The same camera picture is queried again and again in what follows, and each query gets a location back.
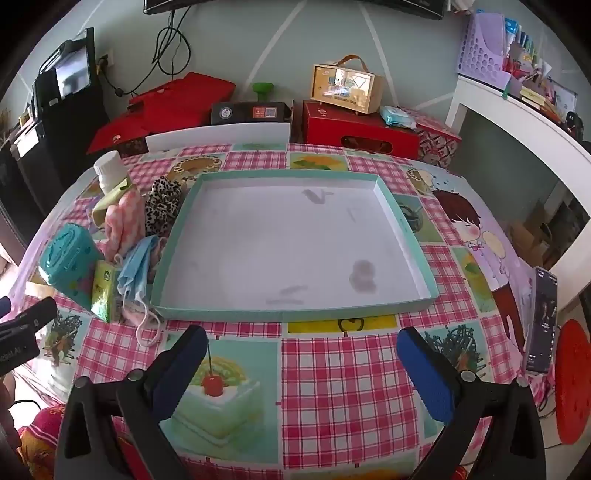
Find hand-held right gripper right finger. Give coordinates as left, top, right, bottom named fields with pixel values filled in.
left=396, top=327, right=548, bottom=480

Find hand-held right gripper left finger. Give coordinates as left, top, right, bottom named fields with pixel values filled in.
left=55, top=324, right=209, bottom=480

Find green tissue packet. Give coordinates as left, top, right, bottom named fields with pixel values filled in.
left=90, top=259, right=124, bottom=324

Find blue face mask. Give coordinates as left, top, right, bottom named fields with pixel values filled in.
left=115, top=235, right=162, bottom=349

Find light green cloth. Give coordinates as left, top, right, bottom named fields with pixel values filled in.
left=91, top=182, right=134, bottom=227

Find pink white knitted cloth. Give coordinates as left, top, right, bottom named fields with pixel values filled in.
left=105, top=187, right=146, bottom=257

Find leopard print cloth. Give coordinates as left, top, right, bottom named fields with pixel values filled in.
left=144, top=176, right=185, bottom=238

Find shallow teal cardboard tray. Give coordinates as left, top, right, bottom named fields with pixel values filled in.
left=148, top=171, right=440, bottom=322

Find person's left forearm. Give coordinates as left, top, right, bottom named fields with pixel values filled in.
left=0, top=376, right=21, bottom=462

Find pink checked printed tablecloth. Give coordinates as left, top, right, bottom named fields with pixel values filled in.
left=9, top=142, right=561, bottom=480

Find red floral cloth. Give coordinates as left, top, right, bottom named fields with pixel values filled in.
left=16, top=404, right=139, bottom=480

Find black smartphone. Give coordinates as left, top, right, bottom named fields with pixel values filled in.
left=525, top=266, right=559, bottom=374

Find black cabinet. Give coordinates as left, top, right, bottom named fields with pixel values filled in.
left=0, top=117, right=70, bottom=222

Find red round stool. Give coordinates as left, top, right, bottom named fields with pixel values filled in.
left=554, top=319, right=591, bottom=446

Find white cap green bottle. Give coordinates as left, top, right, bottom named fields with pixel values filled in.
left=93, top=151, right=130, bottom=195

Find cardboard boxes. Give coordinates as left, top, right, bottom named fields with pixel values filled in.
left=505, top=198, right=580, bottom=278

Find black appliance with screen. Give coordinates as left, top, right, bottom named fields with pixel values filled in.
left=32, top=27, right=112, bottom=153

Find red white patterned box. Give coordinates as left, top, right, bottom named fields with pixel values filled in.
left=399, top=107, right=462, bottom=169

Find white chair back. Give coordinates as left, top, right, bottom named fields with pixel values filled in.
left=145, top=122, right=291, bottom=153

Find light blue wet wipes pack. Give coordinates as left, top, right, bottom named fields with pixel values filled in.
left=379, top=105, right=417, bottom=130

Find red box with window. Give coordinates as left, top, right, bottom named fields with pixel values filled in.
left=302, top=100, right=421, bottom=160

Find black flat box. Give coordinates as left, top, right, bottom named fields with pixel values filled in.
left=211, top=99, right=294, bottom=125

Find white desk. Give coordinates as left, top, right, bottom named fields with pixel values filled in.
left=445, top=74, right=591, bottom=324

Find row of books and stationery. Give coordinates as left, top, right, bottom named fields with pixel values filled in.
left=503, top=18, right=580, bottom=127

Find purple file basket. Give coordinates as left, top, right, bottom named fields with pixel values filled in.
left=457, top=11, right=513, bottom=90

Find black cable with plug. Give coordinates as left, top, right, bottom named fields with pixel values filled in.
left=99, top=58, right=154, bottom=99

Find tan box with handle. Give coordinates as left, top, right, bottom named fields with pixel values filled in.
left=310, top=54, right=385, bottom=116

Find black looped cable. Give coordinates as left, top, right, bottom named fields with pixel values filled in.
left=150, top=7, right=192, bottom=77

